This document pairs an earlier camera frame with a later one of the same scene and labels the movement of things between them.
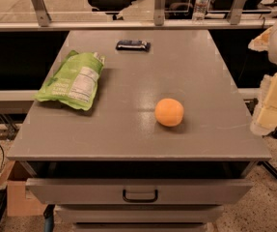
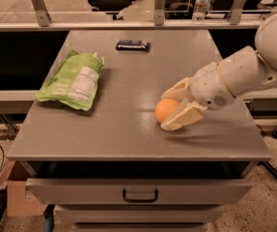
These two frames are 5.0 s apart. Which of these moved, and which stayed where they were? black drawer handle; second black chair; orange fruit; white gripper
Moved: white gripper
Stayed: black drawer handle; second black chair; orange fruit
